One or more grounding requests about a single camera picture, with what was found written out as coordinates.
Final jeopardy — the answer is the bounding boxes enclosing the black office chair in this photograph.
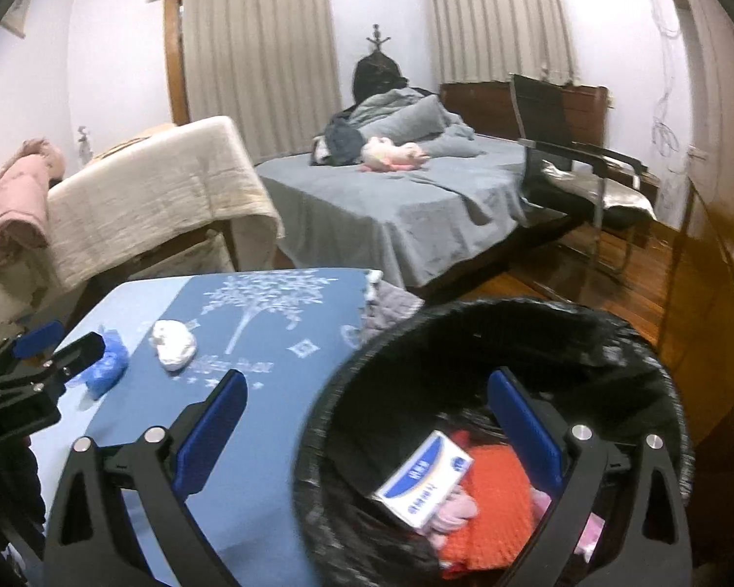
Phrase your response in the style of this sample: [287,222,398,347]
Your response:
[509,74,656,277]

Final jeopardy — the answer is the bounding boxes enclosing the grey quilted cloth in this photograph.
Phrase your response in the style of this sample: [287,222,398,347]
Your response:
[359,271,424,344]

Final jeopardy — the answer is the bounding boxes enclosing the white medicine box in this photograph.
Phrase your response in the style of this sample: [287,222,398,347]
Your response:
[371,430,473,533]

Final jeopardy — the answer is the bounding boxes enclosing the coat rack with black coat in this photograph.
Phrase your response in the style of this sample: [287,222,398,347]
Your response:
[352,24,408,105]

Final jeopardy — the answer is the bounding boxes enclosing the pink plush toy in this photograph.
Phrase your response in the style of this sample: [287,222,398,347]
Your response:
[360,136,429,172]

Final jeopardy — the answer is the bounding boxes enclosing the dark blue clothing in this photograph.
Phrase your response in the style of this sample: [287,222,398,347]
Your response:
[310,115,366,167]

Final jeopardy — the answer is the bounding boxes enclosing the black bin with bag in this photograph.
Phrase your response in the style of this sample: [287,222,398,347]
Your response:
[293,297,695,586]

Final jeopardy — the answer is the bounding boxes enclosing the pink face mask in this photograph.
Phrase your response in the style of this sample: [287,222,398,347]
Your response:
[530,486,604,562]

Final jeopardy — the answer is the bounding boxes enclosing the framed wall picture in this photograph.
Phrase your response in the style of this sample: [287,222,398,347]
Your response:
[0,0,33,39]

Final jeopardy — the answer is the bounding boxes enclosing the wooden wardrobe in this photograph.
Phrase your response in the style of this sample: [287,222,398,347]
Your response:
[662,0,734,443]

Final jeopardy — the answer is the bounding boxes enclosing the bed with grey sheet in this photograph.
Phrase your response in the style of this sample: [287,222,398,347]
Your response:
[257,135,563,288]

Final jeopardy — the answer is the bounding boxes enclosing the wooden headboard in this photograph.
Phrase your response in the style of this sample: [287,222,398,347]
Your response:
[440,81,609,146]

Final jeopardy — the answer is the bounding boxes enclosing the pink sock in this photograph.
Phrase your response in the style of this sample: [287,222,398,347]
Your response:
[427,486,479,550]

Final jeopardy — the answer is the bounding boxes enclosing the hanging white cables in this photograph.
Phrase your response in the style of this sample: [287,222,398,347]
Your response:
[638,0,689,160]

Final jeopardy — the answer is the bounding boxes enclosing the blue plastic bag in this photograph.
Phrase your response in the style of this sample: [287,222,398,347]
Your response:
[69,326,130,400]

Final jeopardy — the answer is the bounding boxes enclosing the silver seat cushion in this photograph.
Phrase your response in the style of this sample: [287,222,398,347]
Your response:
[541,159,656,220]

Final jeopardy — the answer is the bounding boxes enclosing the beige curtain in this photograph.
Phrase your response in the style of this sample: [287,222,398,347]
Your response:
[181,0,341,163]
[429,0,578,85]

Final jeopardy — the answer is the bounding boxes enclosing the red cloth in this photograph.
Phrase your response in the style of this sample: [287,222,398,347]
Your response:
[449,429,505,452]

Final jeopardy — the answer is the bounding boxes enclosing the pink padded jacket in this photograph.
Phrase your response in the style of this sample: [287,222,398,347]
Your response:
[0,138,66,267]

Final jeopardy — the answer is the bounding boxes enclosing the grey duvet pile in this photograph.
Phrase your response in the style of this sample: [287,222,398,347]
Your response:
[346,88,481,158]

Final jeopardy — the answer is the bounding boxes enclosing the right beige curtain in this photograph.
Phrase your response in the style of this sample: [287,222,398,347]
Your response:
[429,0,578,85]

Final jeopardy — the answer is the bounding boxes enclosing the left beige curtain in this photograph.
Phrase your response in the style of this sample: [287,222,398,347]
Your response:
[181,0,341,163]

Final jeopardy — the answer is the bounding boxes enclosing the blue tree-print tablecloth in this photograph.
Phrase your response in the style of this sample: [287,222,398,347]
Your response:
[33,268,371,586]

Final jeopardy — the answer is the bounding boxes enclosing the orange foam net sheet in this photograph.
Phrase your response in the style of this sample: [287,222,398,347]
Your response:
[436,445,535,576]

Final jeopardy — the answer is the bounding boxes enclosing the beige quilt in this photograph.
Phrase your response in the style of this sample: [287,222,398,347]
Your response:
[0,115,283,327]

